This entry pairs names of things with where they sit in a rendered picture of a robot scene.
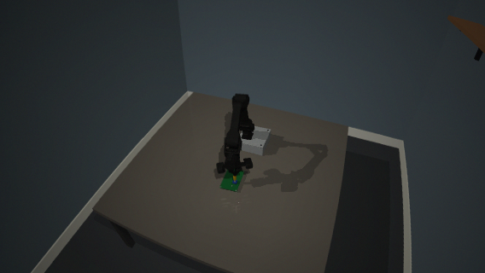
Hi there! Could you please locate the green circuit board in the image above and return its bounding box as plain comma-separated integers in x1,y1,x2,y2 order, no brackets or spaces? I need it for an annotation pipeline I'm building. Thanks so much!
219,170,244,192

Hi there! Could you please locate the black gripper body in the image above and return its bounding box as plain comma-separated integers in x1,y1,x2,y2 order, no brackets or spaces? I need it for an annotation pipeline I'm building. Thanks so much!
216,157,253,174

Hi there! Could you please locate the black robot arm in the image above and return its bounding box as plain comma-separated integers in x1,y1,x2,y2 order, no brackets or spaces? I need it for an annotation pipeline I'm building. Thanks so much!
224,94,254,171

